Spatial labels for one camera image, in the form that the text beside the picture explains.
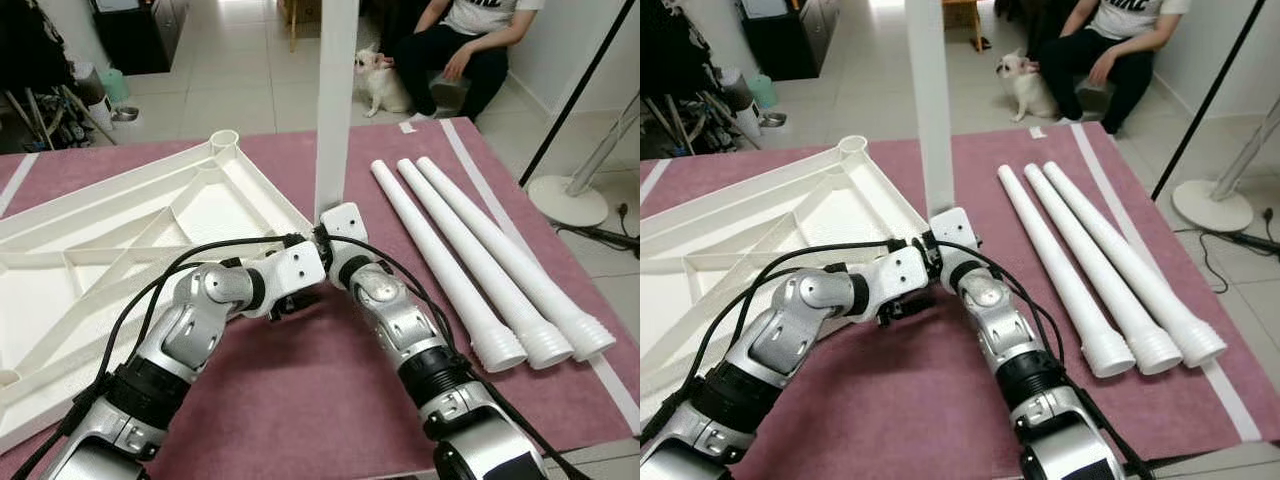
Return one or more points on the black cabinet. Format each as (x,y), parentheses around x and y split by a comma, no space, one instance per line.
(140,30)
(790,35)

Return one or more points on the black slanted pole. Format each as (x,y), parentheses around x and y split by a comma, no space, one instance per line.
(580,90)
(1207,100)

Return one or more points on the long white tape strip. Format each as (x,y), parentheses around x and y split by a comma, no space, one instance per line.
(655,180)
(1107,175)
(475,170)
(18,180)

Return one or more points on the grey white canister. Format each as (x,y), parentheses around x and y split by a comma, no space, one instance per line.
(735,95)
(90,90)

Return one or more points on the grey low stool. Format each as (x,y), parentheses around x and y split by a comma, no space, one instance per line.
(1095,95)
(450,90)

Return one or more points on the seated person in white shirt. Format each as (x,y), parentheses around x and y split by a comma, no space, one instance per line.
(1110,50)
(460,50)

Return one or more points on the white plastic table top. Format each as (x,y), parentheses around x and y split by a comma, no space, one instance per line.
(780,220)
(150,220)

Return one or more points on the metal pet bowl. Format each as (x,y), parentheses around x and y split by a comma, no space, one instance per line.
(772,118)
(125,113)

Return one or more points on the white standing fan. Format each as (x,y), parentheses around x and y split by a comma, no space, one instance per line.
(565,200)
(1210,205)

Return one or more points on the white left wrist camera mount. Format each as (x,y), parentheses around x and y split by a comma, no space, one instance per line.
(295,270)
(900,275)

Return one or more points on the clothes rack with dark clothes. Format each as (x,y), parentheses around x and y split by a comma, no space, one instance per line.
(670,70)
(30,60)

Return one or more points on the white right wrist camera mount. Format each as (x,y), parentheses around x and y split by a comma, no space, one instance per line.
(345,225)
(955,232)

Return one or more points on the black hair dryer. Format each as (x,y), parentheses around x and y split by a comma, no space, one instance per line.
(1250,240)
(610,238)

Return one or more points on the small white dog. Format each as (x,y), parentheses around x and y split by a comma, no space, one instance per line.
(1025,85)
(380,85)

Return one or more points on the pink table cloth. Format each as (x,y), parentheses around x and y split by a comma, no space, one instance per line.
(920,420)
(300,400)

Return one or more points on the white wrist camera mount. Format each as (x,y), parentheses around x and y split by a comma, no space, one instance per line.
(295,270)
(345,225)
(900,275)
(955,232)

